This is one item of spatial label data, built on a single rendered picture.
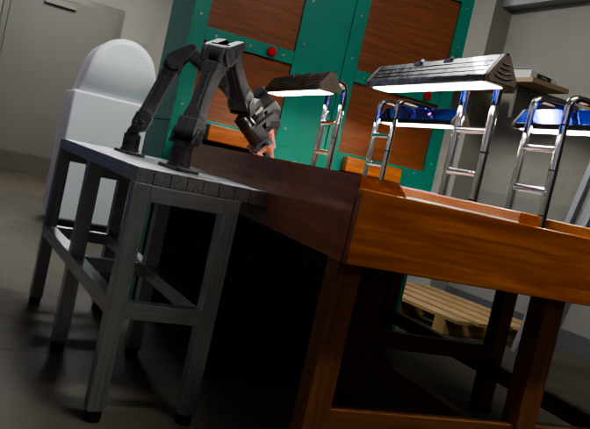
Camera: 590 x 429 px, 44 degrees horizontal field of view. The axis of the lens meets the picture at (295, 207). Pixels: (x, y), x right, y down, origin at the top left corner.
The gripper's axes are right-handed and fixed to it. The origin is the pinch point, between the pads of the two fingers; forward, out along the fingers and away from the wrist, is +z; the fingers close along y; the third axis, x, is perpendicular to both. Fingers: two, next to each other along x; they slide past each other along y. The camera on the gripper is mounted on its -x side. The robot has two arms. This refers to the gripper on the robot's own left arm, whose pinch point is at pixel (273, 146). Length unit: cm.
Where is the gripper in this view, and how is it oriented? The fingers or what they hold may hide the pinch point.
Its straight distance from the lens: 283.0
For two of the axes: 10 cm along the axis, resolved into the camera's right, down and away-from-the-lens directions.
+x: -7.6, 6.2, -2.1
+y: -3.6, -1.3, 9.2
